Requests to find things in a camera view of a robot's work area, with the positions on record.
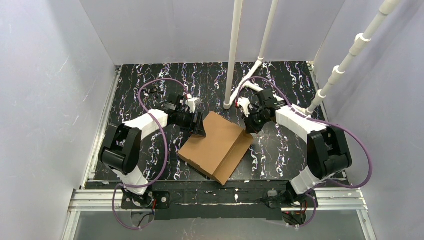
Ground brown cardboard box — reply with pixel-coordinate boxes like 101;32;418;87
178;111;254;186

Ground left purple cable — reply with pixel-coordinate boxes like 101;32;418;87
111;78;191;231

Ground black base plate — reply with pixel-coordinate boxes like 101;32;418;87
119;180;318;221

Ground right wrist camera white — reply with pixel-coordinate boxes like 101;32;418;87
234;97;251;117

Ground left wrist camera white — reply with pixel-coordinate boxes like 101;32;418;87
185;94;202;113

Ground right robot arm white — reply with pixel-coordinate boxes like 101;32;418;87
236;89;352;198

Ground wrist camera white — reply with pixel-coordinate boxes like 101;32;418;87
185;94;202;113
234;97;251;117

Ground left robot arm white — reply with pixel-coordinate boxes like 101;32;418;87
98;94;207;196

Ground small black clip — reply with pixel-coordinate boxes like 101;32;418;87
141;86;164;98

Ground white PVC pipe frame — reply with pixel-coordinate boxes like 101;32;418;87
223;0;402;116

